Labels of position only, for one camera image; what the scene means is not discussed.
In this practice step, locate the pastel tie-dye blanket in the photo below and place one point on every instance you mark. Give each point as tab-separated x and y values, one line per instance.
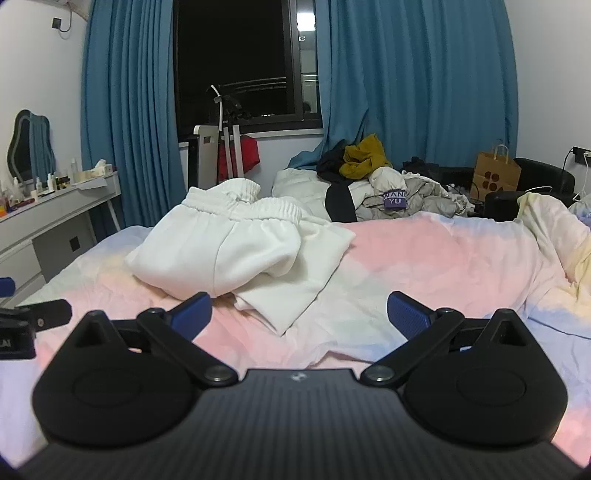
438	267

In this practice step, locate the tissue box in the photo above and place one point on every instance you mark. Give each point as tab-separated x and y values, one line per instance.
94	173

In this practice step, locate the black garment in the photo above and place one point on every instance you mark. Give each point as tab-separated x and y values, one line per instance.
339	203

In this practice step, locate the dark window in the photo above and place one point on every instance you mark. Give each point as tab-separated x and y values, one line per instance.
231	55

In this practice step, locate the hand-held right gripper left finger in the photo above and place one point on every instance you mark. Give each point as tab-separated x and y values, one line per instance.
196	308

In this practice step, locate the blue curtain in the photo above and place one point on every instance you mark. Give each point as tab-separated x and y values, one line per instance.
129	115
415	92

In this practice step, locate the white pillow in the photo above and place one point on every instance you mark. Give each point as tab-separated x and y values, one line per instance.
300	189

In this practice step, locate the mustard yellow garment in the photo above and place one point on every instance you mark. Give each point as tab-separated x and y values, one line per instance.
364	157

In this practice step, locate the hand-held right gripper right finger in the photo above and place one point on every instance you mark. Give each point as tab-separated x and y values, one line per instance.
406	311

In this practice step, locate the white vanity desk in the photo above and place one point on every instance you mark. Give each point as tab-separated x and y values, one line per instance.
46	221

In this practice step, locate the wavy-edged mirror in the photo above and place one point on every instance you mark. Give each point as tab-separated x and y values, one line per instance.
30	143

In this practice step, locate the black chair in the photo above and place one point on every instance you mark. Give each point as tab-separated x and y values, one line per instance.
545	177

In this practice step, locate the brown paper bag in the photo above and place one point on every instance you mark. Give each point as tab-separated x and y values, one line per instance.
496	177

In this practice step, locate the red cloth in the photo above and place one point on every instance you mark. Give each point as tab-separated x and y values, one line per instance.
247	154

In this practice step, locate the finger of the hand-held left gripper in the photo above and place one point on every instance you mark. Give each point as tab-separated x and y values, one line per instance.
5	286
46	314

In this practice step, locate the white pants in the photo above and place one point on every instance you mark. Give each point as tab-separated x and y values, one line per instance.
240	249

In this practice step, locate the white chair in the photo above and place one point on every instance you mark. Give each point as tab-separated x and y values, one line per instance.
207	147

